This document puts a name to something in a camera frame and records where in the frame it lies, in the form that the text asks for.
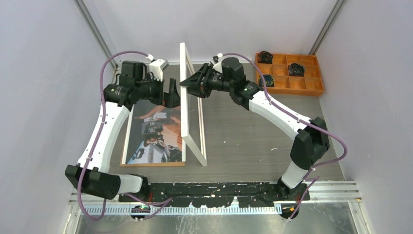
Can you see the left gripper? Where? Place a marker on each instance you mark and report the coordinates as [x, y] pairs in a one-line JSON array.
[[171, 99]]

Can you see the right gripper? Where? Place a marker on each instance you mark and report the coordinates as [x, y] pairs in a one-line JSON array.
[[195, 82]]

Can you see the white wooden picture frame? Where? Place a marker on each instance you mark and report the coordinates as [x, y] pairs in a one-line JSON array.
[[187, 70]]

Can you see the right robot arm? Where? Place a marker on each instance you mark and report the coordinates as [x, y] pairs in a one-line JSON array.
[[310, 141]]

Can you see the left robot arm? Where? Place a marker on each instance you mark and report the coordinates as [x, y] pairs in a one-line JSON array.
[[91, 173]]

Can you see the printed photo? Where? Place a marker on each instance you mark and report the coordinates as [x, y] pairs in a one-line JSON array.
[[158, 135]]

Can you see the brown backing board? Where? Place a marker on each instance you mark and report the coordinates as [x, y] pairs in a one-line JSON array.
[[151, 164]]

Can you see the blue yellow tape roll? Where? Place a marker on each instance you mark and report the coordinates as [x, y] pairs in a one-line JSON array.
[[269, 81]]

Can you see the black tape roll top-left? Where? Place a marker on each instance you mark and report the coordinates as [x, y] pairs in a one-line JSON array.
[[265, 57]]

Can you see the orange compartment tray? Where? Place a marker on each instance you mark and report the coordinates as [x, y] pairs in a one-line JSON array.
[[309, 85]]

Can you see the black tape roll middle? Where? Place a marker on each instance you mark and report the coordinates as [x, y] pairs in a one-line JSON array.
[[296, 70]]

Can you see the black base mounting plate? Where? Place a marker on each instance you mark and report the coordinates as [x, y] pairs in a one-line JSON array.
[[220, 194]]

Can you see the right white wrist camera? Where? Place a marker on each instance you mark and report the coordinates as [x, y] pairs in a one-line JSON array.
[[217, 62]]

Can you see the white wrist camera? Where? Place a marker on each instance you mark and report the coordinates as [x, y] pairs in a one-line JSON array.
[[157, 67], [217, 62]]

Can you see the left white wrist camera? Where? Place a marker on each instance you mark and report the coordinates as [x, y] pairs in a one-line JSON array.
[[157, 67]]

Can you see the aluminium rail front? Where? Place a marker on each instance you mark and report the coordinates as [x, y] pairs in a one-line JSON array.
[[327, 191]]

